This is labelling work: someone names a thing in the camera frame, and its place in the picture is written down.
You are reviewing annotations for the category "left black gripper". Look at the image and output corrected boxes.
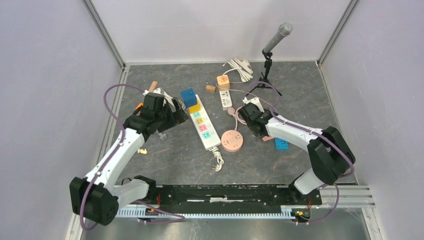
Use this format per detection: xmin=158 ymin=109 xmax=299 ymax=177
xmin=154 ymin=97 xmax=189 ymax=133

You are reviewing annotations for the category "pink plug adapter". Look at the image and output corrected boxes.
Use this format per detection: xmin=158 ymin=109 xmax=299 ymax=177
xmin=262 ymin=136 xmax=274 ymax=142

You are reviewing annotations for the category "pink round socket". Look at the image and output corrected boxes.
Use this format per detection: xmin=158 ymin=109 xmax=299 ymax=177
xmin=221 ymin=130 xmax=244 ymax=153

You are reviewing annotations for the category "small blue plug adapter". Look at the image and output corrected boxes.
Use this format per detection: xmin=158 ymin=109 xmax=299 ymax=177
xmin=274 ymin=138 xmax=289 ymax=151

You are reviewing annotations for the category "white long power strip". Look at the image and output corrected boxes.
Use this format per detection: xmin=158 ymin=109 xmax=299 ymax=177
xmin=189 ymin=94 xmax=221 ymax=151

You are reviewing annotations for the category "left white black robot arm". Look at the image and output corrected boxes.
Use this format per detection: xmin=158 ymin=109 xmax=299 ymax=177
xmin=69 ymin=92 xmax=189 ymax=226

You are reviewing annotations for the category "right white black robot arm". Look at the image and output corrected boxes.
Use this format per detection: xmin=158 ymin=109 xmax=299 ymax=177
xmin=239 ymin=102 xmax=356 ymax=204

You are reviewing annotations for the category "small cream plug piece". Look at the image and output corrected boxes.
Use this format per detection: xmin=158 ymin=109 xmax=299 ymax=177
xmin=137 ymin=148 xmax=148 ymax=155

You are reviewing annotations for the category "orange wooden cube socket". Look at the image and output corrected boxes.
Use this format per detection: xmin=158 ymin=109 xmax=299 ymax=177
xmin=216 ymin=74 xmax=230 ymax=91

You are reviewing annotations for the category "orange power strip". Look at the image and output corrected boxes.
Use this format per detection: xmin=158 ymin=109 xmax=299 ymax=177
xmin=134 ymin=102 xmax=144 ymax=115

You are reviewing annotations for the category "blue cube adapter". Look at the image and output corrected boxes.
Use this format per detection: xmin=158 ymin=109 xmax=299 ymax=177
xmin=180 ymin=88 xmax=198 ymax=108

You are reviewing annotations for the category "white green small power strip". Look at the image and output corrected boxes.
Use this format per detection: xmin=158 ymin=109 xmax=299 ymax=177
xmin=219 ymin=90 xmax=233 ymax=111

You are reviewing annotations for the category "black tripod microphone stand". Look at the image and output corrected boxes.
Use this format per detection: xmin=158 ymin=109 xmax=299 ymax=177
xmin=248 ymin=51 xmax=274 ymax=93

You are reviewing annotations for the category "yellow cube adapter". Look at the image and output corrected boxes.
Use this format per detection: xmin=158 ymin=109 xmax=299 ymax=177
xmin=188 ymin=102 xmax=202 ymax=114

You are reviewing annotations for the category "small brown wooden block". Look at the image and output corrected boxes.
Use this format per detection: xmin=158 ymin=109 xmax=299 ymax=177
xmin=205 ymin=85 xmax=216 ymax=93

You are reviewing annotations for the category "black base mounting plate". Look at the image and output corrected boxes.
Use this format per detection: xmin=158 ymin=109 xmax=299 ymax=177
xmin=143 ymin=184 xmax=322 ymax=214

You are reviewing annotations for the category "grey handheld microphone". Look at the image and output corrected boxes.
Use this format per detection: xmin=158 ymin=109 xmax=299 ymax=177
xmin=262 ymin=21 xmax=294 ymax=54

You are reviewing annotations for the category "white coiled cable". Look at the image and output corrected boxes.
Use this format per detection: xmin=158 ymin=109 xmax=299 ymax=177
xmin=157 ymin=87 xmax=186 ymax=111

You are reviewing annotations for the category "orange square plug with cable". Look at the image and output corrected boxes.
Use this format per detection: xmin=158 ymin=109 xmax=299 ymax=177
xmin=227 ymin=88 xmax=275 ymax=109

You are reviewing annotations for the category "pink coiled cable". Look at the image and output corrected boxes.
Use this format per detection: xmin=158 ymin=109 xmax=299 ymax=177
xmin=227 ymin=106 xmax=249 ymax=131

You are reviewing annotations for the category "white strip cable with plug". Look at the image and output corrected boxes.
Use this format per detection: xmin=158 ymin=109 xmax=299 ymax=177
xmin=209 ymin=147 xmax=225 ymax=173

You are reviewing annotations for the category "white bundled cable top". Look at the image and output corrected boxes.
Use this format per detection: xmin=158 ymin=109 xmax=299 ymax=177
xmin=222 ymin=57 xmax=255 ymax=83

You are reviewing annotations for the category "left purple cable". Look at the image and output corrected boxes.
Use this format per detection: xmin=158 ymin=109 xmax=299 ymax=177
xmin=79 ymin=83 xmax=186 ymax=231

